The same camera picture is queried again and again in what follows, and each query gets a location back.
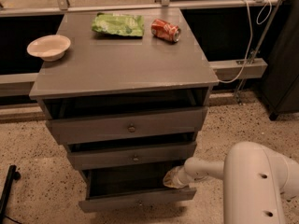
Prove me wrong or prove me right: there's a red soda can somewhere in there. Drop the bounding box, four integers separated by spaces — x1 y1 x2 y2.
151 19 181 43

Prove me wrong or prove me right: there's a thin metal diagonal rod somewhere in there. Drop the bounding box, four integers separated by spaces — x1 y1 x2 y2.
232 0 283 105

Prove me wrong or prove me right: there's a grey drawer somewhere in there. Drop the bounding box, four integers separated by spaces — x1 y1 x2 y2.
78 161 196 213
46 106 207 145
67 141 196 170

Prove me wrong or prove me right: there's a grey metal railing frame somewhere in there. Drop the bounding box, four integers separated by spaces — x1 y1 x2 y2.
1 0 266 99

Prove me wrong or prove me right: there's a grey bottom drawer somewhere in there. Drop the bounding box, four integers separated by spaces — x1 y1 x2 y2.
78 161 196 213

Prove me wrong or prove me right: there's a black floor stand leg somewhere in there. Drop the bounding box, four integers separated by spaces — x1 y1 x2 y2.
0 165 21 224

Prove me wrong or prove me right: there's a grey wooden drawer cabinet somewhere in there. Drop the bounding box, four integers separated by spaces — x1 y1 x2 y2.
30 8 218 189

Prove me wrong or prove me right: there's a white cable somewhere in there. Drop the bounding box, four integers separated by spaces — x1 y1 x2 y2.
217 0 273 85

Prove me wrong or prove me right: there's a grey middle drawer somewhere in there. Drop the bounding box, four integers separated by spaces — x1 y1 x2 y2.
67 141 196 170

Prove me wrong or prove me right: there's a dark cabinet at right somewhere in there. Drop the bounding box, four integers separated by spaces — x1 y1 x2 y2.
260 0 299 120

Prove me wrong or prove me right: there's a white bowl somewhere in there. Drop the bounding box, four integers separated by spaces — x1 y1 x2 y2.
27 35 71 62

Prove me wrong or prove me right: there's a grey top drawer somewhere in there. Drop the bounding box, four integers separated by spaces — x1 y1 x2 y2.
46 106 207 145

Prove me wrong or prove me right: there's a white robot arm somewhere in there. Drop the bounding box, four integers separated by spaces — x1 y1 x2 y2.
163 142 299 224

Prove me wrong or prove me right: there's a green chip bag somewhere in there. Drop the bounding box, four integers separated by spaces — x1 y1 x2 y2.
92 13 144 37

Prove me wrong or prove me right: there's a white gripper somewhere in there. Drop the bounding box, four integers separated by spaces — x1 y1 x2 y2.
163 166 192 189

